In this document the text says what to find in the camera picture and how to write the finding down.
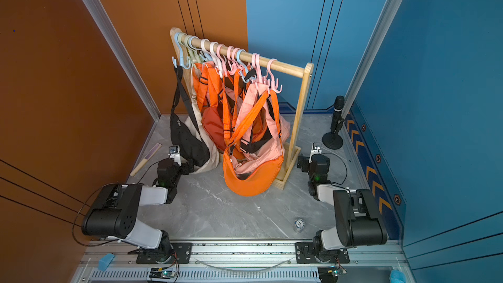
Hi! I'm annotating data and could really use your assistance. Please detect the pink crescent sling bag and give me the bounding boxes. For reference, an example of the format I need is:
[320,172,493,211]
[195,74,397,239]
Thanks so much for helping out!
[231,83,290,181]

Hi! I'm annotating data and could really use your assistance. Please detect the orange crescent sling bag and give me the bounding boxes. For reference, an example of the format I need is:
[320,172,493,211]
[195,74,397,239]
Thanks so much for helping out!
[222,82,284,197]

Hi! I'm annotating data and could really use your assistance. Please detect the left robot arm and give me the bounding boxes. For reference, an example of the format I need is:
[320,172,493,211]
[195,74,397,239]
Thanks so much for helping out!
[81,158,194,264]

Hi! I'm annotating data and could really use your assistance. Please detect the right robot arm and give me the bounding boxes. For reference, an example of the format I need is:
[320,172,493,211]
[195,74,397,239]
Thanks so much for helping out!
[297,154,389,263]

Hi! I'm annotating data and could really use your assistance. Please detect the black crescent sling bag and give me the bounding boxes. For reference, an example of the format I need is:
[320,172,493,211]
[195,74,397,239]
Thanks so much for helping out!
[170,65,210,167]

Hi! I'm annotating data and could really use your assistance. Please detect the beige sling bag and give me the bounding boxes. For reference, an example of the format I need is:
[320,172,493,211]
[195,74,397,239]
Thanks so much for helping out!
[185,66,220,174]

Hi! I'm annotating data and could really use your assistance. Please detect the red-orange sling bag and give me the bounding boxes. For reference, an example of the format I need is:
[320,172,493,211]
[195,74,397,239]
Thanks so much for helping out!
[202,104,226,153]

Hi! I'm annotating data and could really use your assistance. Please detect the folded paper fan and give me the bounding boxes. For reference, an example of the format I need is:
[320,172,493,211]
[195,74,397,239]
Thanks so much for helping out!
[130,143,162,176]

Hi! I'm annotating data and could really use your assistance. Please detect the black microphone on stand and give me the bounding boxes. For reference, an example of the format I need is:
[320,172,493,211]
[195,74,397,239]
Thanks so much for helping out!
[322,96,345,150]

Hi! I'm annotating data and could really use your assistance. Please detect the green circuit board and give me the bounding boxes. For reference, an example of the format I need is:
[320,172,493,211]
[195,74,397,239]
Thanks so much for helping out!
[148,268,178,282]

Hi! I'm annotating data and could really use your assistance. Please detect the blue sponge block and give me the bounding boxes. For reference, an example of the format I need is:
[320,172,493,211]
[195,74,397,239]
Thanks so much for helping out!
[98,253,115,271]

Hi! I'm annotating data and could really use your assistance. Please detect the wooden garment rack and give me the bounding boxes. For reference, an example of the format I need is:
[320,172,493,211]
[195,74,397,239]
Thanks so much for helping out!
[170,27,313,190]

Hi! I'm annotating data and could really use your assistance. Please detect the teal cloth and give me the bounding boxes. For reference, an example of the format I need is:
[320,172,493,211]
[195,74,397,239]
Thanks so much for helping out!
[390,270,407,283]

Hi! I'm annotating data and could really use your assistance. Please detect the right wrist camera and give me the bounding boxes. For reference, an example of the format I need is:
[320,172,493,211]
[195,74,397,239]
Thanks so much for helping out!
[310,143,322,157]

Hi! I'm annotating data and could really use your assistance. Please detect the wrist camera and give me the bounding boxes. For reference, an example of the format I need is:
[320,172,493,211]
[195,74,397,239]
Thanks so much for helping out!
[169,145,182,166]
[310,143,322,157]

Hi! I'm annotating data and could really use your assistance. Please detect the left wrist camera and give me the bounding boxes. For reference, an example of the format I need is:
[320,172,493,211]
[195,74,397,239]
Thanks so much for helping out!
[169,145,182,166]

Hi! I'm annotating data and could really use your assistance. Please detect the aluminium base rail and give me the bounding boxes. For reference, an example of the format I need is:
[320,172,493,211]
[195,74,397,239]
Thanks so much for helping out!
[71,238,415,282]

